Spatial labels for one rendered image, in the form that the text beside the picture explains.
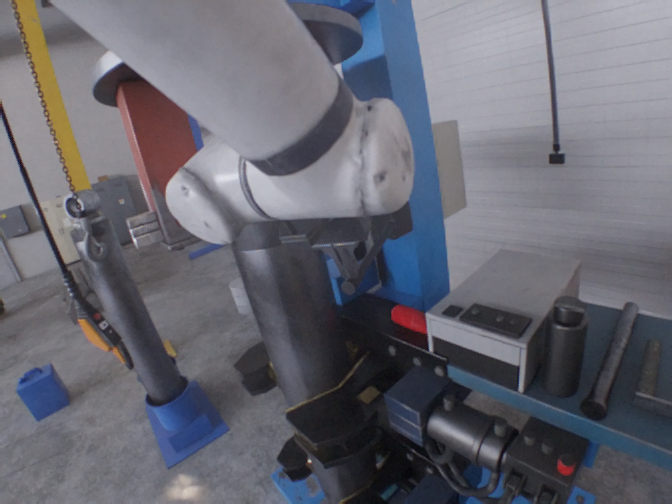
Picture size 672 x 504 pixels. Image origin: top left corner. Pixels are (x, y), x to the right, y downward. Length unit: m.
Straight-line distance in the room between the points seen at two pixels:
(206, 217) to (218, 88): 0.16
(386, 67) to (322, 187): 0.75
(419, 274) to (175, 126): 0.77
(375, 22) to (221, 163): 0.75
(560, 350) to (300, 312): 0.54
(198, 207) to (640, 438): 0.75
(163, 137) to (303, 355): 0.57
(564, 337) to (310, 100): 0.59
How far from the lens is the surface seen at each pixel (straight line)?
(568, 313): 0.66
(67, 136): 3.25
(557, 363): 0.71
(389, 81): 0.95
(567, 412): 0.75
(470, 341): 0.75
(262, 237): 0.71
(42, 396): 3.65
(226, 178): 0.30
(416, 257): 1.03
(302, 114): 0.20
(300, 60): 0.19
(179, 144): 0.68
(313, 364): 0.85
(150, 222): 0.71
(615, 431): 0.75
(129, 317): 2.04
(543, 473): 0.72
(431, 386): 0.83
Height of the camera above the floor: 1.61
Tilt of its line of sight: 19 degrees down
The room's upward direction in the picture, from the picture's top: 12 degrees counter-clockwise
